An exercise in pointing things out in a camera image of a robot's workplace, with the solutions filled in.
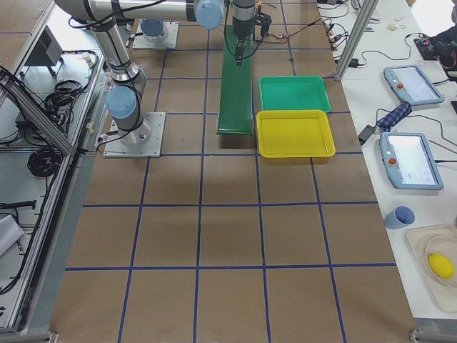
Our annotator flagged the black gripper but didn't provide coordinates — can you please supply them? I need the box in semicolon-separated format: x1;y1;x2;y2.
233;17;252;66

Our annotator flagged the teach pendant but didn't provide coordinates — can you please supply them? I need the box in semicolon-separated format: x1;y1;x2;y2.
379;132;444;191
383;64;444;106

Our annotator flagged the yellow lemon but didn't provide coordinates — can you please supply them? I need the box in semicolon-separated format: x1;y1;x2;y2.
428;253;455;279

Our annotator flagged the beige tray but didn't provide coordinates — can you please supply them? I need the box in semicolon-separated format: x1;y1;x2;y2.
406;224;456;313

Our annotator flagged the aluminium frame post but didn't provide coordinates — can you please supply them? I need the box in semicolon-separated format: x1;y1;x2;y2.
334;0;378;81

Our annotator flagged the near teach pendant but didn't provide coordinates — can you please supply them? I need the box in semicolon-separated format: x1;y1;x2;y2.
379;132;444;191

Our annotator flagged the green plastic tray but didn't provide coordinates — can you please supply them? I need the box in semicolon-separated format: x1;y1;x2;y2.
258;76;331;113

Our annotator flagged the red black power cable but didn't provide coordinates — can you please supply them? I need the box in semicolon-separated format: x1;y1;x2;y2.
267;19;321;40

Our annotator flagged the folded blue plaid umbrella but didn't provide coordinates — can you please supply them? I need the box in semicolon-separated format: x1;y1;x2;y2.
376;101;412;131

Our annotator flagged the blue cup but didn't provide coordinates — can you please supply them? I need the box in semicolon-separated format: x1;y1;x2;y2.
384;206;416;229

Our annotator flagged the far teach pendant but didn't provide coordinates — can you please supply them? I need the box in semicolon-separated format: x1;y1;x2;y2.
383;64;444;106

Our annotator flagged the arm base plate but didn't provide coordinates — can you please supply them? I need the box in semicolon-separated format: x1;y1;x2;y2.
133;20;179;50
103;112;166;158

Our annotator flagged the green conveyor belt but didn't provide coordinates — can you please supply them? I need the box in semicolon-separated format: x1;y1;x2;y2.
217;25;253;135

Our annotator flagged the black power adapter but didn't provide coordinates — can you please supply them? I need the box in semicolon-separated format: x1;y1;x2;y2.
358;125;376;145

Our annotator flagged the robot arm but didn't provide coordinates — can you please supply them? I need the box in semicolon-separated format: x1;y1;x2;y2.
57;1;271;144
140;19;169;43

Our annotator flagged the yellow plastic tray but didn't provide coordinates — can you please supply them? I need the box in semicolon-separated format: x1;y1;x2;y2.
256;109;336;158

